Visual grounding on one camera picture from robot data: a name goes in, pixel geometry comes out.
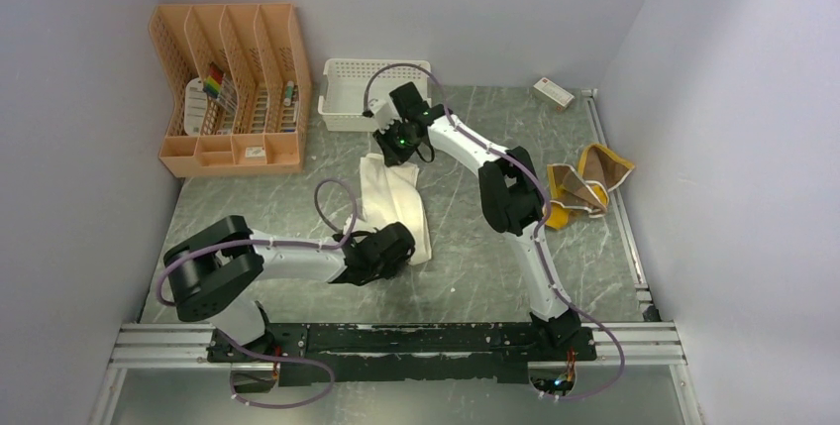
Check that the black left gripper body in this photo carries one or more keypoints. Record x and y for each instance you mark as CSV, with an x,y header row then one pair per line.
x,y
389,269

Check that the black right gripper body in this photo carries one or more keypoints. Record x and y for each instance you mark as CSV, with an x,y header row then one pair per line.
x,y
397,141

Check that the white towel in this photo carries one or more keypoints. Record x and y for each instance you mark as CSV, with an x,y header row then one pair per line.
x,y
389,195

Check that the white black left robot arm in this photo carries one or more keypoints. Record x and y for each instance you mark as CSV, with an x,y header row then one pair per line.
x,y
209,272

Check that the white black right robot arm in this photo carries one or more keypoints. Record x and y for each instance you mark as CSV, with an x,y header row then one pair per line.
x,y
513,202

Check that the white plastic basket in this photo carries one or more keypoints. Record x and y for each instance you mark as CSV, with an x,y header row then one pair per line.
x,y
341,95

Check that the small white label tag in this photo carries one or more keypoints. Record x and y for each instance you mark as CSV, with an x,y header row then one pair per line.
x,y
254,153

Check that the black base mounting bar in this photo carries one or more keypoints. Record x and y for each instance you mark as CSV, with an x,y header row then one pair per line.
x,y
380,352

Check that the small white red box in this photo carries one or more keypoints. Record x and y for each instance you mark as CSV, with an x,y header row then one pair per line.
x,y
553,94

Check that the orange plastic file organizer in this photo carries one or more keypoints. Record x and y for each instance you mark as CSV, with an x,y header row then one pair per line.
x,y
259,47

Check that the rainbow colour swatch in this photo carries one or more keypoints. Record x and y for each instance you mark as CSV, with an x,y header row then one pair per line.
x,y
212,84

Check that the brown and yellow towel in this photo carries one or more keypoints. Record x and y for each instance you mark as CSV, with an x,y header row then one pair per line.
x,y
583,190

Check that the white tag card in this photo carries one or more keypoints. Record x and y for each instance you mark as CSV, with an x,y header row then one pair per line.
x,y
195,107

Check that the aluminium side rail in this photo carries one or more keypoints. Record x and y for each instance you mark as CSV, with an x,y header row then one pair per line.
x,y
645,300

